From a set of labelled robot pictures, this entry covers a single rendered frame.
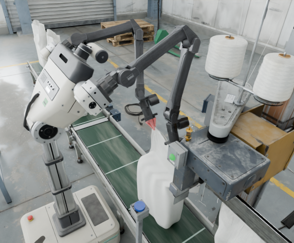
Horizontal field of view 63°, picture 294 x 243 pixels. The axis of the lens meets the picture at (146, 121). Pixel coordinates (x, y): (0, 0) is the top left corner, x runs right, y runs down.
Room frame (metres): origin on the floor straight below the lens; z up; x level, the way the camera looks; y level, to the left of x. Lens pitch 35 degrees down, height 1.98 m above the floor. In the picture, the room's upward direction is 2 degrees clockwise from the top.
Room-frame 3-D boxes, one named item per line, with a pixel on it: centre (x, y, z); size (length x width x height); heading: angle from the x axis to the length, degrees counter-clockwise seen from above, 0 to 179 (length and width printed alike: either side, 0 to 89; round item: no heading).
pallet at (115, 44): (6.80, 0.62, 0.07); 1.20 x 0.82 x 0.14; 122
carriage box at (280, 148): (0.97, -0.58, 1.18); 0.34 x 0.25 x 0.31; 124
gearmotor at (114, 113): (2.52, 0.46, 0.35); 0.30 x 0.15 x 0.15; 34
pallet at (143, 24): (6.77, 0.62, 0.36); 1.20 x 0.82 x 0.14; 120
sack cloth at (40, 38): (3.72, 1.67, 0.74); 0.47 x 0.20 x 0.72; 37
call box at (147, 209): (0.81, 0.02, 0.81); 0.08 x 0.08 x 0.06; 34
